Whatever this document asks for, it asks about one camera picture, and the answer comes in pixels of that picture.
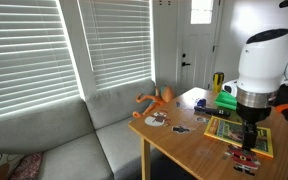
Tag black remote control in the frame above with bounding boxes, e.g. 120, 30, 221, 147
193, 105, 232, 118

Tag dark figure cutout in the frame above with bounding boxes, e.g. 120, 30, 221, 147
171, 125, 192, 135

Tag white window blinds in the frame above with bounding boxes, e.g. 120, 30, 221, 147
77, 0, 153, 91
0, 0, 81, 122

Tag red Santa cutout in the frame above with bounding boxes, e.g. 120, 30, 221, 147
223, 143, 262, 177

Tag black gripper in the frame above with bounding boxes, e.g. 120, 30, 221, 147
236, 100, 272, 152

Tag wooden table leg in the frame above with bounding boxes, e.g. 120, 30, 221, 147
140, 137, 152, 180

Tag white snowman cutout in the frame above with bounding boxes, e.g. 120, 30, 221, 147
144, 110, 172, 128

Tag green plastic bin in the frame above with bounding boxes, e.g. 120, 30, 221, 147
213, 90, 239, 112

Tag blue toy car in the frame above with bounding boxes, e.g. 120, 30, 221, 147
196, 98, 207, 108

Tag yellow animal book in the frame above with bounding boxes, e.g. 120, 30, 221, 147
203, 115, 274, 159

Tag orange octopus plush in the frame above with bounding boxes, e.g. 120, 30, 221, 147
132, 84, 176, 119

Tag white entry door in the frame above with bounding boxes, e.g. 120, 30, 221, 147
176, 0, 223, 96

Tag small round cutout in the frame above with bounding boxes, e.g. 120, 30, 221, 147
196, 116, 212, 125

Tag red patterned cushion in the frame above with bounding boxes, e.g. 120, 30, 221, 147
9, 152, 44, 180

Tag yellow black bottle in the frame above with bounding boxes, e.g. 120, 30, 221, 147
212, 71, 225, 94

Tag grey sofa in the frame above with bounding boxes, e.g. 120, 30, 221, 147
0, 78, 160, 180

